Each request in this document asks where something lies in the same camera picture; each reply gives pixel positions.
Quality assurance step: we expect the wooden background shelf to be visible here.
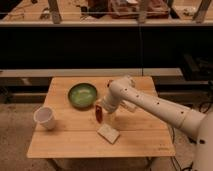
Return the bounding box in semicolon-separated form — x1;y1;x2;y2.
0;0;213;27

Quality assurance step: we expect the brown tray on shelf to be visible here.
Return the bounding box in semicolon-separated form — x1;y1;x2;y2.
108;0;170;18

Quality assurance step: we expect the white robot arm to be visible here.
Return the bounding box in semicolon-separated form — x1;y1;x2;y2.
101;76;213;171

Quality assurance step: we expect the white paper cup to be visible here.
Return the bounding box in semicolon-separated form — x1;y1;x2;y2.
33;107;56;130

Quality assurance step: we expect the black cable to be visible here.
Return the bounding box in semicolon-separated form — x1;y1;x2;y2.
169;126;198;171

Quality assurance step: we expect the wooden table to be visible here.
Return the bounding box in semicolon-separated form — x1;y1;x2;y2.
27;77;175;159

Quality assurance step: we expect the green ceramic bowl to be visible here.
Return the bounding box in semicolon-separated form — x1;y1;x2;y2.
68;83;98;109

